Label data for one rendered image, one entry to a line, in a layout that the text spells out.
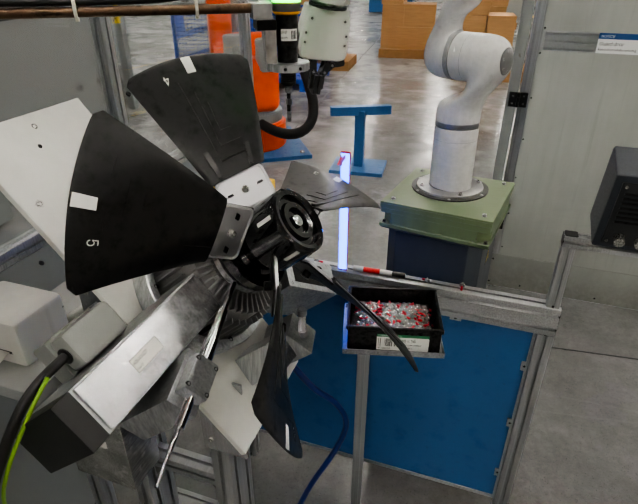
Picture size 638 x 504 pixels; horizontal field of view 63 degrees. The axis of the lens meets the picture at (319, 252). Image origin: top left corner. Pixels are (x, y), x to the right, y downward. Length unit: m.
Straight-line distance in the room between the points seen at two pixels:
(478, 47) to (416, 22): 8.69
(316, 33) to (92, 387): 0.75
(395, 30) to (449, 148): 8.71
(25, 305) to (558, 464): 1.80
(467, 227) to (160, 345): 0.90
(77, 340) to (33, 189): 0.30
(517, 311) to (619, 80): 1.52
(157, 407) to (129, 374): 0.06
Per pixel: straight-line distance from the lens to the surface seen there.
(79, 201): 0.69
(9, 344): 1.24
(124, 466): 1.22
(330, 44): 1.11
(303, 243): 0.84
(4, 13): 0.88
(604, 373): 2.68
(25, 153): 1.01
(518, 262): 2.97
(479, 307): 1.39
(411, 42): 10.14
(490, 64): 1.41
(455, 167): 1.52
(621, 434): 2.43
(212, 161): 0.92
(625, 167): 1.22
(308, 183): 1.12
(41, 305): 1.24
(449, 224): 1.44
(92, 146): 0.70
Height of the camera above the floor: 1.60
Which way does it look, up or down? 30 degrees down
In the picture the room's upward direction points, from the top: straight up
